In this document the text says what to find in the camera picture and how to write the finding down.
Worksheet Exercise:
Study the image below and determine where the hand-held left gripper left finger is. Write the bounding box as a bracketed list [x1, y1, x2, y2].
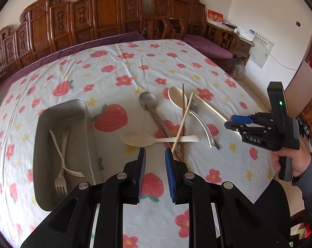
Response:
[20, 147, 146, 248]

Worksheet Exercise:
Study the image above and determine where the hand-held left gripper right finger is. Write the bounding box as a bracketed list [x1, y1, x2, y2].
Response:
[165, 148, 291, 248]

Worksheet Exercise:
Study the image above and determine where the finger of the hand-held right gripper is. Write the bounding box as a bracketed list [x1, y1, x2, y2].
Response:
[224, 122, 271, 134]
[230, 112, 274, 127]

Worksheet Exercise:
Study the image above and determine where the light wooden chopstick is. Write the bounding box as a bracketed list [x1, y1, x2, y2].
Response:
[171, 92, 194, 154]
[194, 93, 228, 123]

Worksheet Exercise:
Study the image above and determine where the cream spoon with straight handle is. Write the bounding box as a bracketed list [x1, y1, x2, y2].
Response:
[120, 130, 200, 148]

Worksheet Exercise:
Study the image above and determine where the small metal spoon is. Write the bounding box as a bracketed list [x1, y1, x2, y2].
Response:
[188, 99, 220, 151]

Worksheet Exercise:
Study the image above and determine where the cream spoon with curved handle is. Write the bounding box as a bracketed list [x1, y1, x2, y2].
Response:
[168, 86, 215, 148]

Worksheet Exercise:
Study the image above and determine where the large metal spoon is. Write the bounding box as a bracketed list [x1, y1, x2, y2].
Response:
[139, 91, 175, 138]

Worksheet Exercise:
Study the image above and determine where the metal tray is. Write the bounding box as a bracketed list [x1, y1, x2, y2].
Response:
[33, 99, 105, 212]

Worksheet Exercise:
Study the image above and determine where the person's right hand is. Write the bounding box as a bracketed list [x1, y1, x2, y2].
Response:
[270, 145, 312, 177]

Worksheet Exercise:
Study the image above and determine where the person's dark clothing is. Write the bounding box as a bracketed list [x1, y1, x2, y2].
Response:
[251, 178, 292, 238]

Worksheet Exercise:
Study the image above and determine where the purple seat cushion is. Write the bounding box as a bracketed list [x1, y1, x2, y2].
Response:
[183, 34, 234, 59]

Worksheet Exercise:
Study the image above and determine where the white box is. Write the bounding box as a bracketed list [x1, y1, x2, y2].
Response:
[237, 27, 257, 42]

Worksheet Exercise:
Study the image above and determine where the carved wooden side table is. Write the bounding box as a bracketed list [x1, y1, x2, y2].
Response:
[205, 21, 251, 66]

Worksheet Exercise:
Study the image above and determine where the red card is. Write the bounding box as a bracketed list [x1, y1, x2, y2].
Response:
[207, 9, 224, 24]

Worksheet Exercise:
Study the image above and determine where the strawberry and flower tablecloth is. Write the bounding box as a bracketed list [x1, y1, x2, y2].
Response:
[0, 39, 275, 248]

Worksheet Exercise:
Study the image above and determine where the carved wooden armchair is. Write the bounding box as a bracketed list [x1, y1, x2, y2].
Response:
[140, 0, 207, 40]

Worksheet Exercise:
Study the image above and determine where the long purple bench cushion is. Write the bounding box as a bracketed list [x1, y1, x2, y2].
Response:
[0, 31, 147, 97]

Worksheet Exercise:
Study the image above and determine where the long carved wooden bench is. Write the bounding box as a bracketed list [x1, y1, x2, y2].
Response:
[0, 0, 146, 82]

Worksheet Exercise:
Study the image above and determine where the white wall panel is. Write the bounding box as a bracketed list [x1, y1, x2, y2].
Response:
[249, 35, 275, 69]

